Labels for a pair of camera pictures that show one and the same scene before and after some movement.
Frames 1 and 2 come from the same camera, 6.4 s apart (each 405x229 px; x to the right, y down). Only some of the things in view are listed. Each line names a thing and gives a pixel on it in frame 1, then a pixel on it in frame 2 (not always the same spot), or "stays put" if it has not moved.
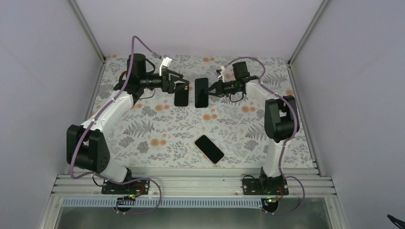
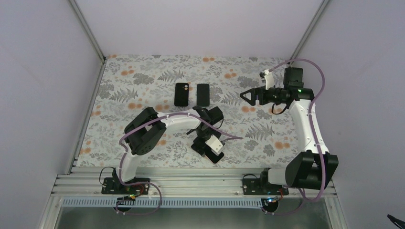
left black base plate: x=140 y=187 stays put
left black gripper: x=169 y=88 → x=197 y=142
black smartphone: x=181 y=96 stays put
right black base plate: x=265 y=186 stays put
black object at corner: x=399 y=222 stays put
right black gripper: x=218 y=86 → x=252 y=101
